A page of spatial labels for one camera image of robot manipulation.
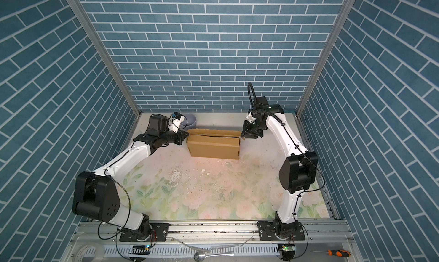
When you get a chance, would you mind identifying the metal spoon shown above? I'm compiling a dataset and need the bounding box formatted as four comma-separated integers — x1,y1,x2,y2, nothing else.
193,251,235,262

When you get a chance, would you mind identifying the aluminium corner post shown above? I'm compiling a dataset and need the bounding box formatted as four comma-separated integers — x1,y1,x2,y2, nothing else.
59,0,141,118
295,0,362,117

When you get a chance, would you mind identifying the clear tape roll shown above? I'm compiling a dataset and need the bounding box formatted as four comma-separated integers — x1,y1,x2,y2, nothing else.
73,243,105,262

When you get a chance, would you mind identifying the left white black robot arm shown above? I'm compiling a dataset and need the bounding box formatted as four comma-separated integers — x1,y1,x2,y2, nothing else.
72,112,189,240

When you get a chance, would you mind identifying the aluminium corner post right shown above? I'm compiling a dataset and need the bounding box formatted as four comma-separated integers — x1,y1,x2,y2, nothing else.
295,0,362,117

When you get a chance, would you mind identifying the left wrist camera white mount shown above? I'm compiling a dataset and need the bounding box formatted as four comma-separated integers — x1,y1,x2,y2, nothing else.
169,112,187,133

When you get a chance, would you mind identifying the orange handled screwdriver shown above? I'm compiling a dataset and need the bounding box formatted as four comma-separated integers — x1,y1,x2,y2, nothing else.
312,249,351,257

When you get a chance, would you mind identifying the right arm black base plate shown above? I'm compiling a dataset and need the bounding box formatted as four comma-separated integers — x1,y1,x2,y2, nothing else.
257,220,305,241

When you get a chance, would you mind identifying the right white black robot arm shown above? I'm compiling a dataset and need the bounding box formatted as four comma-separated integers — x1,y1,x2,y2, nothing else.
241,96,319,231

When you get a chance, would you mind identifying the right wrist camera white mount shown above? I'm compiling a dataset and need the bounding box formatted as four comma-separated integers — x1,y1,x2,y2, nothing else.
246,111,257,124

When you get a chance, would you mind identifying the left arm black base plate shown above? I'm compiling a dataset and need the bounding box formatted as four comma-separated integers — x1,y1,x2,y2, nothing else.
120,222,170,243

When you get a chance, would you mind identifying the brown cardboard box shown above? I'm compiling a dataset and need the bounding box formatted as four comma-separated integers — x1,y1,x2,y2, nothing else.
186,128,241,160

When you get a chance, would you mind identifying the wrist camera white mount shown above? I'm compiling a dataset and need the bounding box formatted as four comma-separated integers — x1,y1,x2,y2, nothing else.
246,111,257,124
169,112,187,133

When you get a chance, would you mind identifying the lavender ceramic cup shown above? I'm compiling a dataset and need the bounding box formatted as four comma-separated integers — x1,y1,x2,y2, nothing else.
180,113,197,131

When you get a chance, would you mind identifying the aluminium corner post left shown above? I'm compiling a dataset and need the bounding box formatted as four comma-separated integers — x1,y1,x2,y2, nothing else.
59,0,141,118

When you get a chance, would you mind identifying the aluminium front rail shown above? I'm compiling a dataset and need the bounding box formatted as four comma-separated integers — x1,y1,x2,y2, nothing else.
70,220,354,244

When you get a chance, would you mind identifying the clear plastic strip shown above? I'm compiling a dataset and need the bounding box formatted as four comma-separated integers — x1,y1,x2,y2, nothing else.
171,236,254,252

